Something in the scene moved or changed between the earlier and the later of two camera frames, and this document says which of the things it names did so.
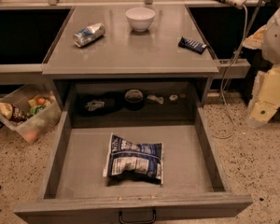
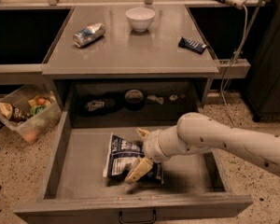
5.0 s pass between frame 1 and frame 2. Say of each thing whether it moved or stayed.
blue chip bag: stayed
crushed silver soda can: stayed
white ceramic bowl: stayed
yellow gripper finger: moved
